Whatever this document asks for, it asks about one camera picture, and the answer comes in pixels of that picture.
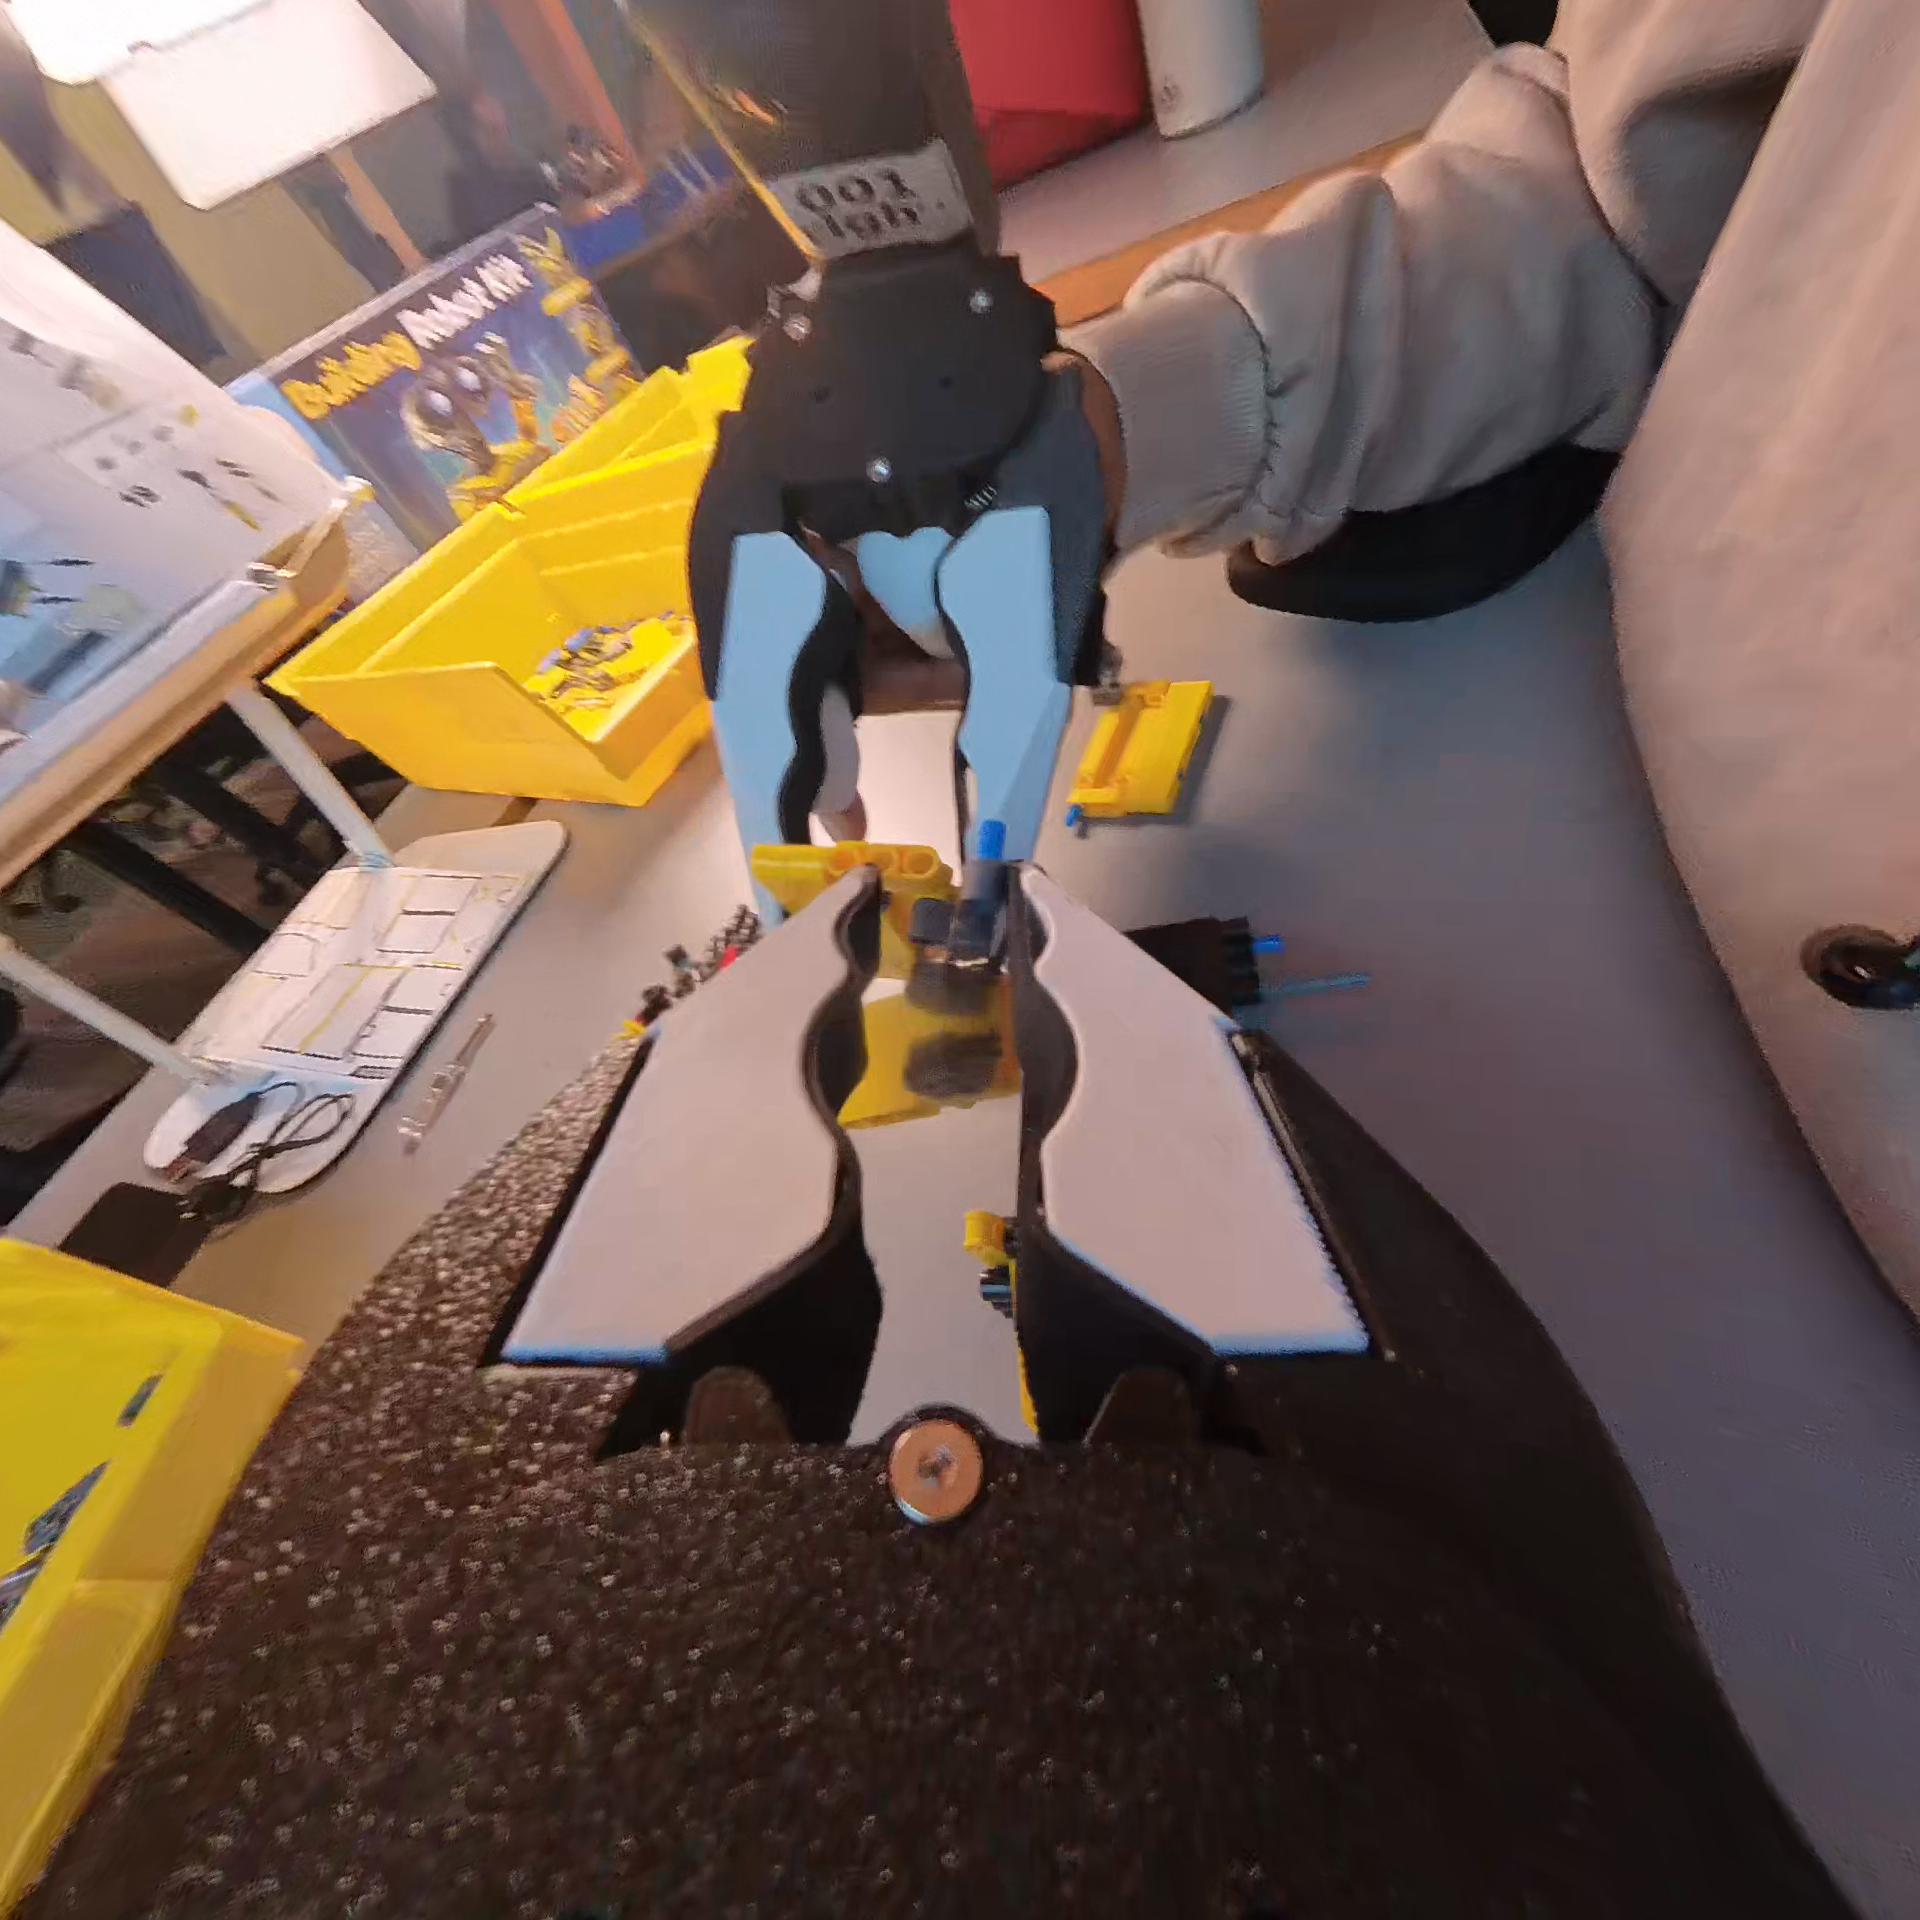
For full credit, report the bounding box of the white lamp panel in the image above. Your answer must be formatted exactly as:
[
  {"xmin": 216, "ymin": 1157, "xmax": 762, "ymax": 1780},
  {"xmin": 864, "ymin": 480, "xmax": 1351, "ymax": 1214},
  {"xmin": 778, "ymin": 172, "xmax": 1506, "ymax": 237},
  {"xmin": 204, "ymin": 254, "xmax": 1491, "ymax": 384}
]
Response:
[
  {"xmin": 100, "ymin": 0, "xmax": 440, "ymax": 216},
  {"xmin": 0, "ymin": 0, "xmax": 275, "ymax": 89}
]

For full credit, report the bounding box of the person's beige hoodie torso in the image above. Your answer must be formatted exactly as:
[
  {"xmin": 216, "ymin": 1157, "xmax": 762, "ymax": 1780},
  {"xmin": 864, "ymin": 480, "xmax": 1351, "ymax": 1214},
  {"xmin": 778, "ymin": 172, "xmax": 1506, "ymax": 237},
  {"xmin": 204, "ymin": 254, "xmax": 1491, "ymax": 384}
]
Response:
[{"xmin": 1592, "ymin": 0, "xmax": 1920, "ymax": 1328}]

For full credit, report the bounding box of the grey desk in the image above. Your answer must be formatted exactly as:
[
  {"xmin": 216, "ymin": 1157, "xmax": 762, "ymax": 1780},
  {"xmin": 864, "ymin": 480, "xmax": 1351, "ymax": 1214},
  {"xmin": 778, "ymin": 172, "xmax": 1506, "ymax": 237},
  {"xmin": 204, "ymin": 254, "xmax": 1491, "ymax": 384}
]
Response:
[{"xmin": 0, "ymin": 28, "xmax": 1920, "ymax": 1920}]

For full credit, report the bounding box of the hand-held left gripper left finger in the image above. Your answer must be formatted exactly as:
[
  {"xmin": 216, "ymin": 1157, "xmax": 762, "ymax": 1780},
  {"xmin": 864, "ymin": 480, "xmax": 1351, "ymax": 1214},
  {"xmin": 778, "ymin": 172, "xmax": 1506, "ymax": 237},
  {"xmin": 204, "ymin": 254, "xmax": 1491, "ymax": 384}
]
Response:
[{"xmin": 501, "ymin": 867, "xmax": 886, "ymax": 1451}]

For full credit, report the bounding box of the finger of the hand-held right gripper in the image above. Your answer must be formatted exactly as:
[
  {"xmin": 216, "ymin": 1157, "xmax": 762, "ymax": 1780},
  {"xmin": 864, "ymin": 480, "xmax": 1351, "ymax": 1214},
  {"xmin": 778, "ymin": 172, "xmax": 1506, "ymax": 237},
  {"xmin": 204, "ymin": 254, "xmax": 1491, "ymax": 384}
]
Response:
[
  {"xmin": 708, "ymin": 528, "xmax": 838, "ymax": 924},
  {"xmin": 934, "ymin": 503, "xmax": 1079, "ymax": 867}
]

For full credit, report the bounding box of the pile of small building pieces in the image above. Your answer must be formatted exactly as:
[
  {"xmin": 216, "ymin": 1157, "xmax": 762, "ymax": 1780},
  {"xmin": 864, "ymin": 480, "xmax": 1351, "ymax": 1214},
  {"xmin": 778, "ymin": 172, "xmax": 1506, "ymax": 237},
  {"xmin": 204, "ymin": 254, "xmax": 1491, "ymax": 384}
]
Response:
[{"xmin": 613, "ymin": 904, "xmax": 762, "ymax": 1041}]

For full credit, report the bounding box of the black pad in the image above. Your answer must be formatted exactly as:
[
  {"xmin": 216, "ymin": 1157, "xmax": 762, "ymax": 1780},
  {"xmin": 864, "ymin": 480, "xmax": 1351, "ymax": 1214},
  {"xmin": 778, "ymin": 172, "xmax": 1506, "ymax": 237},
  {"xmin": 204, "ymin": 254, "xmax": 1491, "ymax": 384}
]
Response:
[{"xmin": 1227, "ymin": 436, "xmax": 1626, "ymax": 626}]

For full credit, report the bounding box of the white water bottle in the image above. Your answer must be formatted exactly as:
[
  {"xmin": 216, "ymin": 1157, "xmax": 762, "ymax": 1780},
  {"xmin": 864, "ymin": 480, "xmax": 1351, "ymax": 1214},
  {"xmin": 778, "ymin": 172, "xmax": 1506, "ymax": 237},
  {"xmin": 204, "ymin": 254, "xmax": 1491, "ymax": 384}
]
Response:
[{"xmin": 1132, "ymin": 0, "xmax": 1271, "ymax": 140}]

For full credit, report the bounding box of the yellow black robot model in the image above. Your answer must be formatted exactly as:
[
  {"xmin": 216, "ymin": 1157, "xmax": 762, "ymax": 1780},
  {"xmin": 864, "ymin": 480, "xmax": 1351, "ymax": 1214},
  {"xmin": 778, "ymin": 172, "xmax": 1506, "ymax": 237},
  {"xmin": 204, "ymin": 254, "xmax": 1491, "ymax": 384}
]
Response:
[{"xmin": 960, "ymin": 910, "xmax": 1372, "ymax": 1435}]

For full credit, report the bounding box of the person's right forearm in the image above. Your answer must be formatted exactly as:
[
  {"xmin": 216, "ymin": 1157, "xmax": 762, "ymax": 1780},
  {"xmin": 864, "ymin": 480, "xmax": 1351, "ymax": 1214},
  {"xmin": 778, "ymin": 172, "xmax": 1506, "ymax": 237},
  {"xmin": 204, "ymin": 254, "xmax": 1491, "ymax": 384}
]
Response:
[{"xmin": 1071, "ymin": 0, "xmax": 1810, "ymax": 569}]

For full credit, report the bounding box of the pile of dark pieces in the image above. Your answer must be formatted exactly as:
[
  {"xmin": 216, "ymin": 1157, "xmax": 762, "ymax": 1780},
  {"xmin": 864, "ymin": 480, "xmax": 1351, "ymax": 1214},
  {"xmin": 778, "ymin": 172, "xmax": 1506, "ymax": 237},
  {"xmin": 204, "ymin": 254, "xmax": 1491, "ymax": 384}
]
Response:
[{"xmin": 0, "ymin": 1368, "xmax": 163, "ymax": 1626}]

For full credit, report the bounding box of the dark flat plate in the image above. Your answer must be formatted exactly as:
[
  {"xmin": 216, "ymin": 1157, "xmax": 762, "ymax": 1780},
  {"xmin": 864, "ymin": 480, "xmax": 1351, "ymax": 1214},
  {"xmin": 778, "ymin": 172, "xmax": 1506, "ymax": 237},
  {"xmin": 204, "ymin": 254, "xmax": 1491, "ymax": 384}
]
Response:
[{"xmin": 57, "ymin": 1179, "xmax": 216, "ymax": 1295}]

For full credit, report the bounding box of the clear handle screwdriver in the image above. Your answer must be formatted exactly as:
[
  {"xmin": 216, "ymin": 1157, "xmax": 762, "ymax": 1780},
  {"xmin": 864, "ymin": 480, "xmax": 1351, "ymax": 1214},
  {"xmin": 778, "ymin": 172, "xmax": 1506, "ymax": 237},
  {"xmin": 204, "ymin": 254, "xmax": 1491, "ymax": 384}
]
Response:
[{"xmin": 395, "ymin": 1012, "xmax": 501, "ymax": 1157}]

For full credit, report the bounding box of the black usb cable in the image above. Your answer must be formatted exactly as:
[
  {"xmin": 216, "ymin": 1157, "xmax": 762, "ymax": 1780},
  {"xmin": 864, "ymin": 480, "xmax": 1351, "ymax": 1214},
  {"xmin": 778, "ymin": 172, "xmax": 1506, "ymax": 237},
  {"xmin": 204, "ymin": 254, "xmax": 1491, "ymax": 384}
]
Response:
[{"xmin": 154, "ymin": 1079, "xmax": 355, "ymax": 1229}]

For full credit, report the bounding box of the robot kit box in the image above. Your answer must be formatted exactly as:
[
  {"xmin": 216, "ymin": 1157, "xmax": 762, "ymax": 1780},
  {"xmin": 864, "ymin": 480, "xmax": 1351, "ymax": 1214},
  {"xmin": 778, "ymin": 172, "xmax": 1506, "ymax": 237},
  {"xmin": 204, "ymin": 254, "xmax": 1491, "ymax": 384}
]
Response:
[{"xmin": 221, "ymin": 200, "xmax": 651, "ymax": 551}]

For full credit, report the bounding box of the pile of yellow pieces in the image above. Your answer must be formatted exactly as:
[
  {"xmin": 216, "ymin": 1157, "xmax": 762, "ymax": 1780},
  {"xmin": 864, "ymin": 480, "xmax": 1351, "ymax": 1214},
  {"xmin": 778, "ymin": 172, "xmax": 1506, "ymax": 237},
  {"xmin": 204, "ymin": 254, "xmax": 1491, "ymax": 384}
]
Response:
[{"xmin": 524, "ymin": 611, "xmax": 702, "ymax": 742}]

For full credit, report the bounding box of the yellow storage bin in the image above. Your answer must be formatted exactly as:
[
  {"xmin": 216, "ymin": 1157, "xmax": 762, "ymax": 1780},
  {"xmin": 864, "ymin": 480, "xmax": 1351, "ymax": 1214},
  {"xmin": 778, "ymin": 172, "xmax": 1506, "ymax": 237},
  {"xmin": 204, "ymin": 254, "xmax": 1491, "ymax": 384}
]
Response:
[
  {"xmin": 267, "ymin": 372, "xmax": 724, "ymax": 813},
  {"xmin": 0, "ymin": 1235, "xmax": 312, "ymax": 1871},
  {"xmin": 503, "ymin": 334, "xmax": 753, "ymax": 524}
]

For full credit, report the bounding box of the person's right hand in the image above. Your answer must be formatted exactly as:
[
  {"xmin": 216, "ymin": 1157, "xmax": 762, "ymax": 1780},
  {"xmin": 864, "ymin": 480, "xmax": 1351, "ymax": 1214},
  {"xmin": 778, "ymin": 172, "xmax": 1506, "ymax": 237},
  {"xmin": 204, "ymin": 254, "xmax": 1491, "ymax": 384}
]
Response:
[{"xmin": 857, "ymin": 590, "xmax": 967, "ymax": 716}]

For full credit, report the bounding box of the instruction booklet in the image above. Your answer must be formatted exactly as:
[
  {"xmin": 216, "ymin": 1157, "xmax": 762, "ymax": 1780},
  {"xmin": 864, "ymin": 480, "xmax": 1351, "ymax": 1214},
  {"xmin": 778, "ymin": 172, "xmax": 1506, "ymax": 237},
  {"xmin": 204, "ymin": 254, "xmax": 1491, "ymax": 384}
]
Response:
[{"xmin": 0, "ymin": 225, "xmax": 355, "ymax": 785}]

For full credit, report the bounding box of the yellow holed side panel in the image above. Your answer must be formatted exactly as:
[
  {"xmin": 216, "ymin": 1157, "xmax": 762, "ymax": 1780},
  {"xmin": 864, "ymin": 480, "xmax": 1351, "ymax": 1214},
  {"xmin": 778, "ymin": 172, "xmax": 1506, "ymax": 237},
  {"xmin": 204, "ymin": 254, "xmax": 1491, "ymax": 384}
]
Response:
[{"xmin": 1065, "ymin": 679, "xmax": 1218, "ymax": 825}]

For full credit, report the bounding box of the red carrier bag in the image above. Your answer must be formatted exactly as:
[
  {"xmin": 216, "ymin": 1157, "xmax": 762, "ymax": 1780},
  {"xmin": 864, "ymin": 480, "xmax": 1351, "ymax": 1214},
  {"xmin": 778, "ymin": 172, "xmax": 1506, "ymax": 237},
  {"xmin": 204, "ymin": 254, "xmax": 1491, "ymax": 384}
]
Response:
[{"xmin": 943, "ymin": 0, "xmax": 1152, "ymax": 194}]

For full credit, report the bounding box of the white stand base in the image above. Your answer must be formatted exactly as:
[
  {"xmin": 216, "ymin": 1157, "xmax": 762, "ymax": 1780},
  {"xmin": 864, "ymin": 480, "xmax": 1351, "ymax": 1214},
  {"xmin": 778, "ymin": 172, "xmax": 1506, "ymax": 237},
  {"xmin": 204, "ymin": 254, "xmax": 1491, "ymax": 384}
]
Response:
[{"xmin": 246, "ymin": 858, "xmax": 524, "ymax": 1070}]

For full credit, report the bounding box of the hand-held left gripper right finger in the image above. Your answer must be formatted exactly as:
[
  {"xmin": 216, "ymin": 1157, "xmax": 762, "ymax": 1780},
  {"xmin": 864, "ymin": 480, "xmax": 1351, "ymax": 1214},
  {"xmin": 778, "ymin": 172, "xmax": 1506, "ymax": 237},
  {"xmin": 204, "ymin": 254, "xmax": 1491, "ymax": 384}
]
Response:
[{"xmin": 1009, "ymin": 865, "xmax": 1376, "ymax": 1451}]

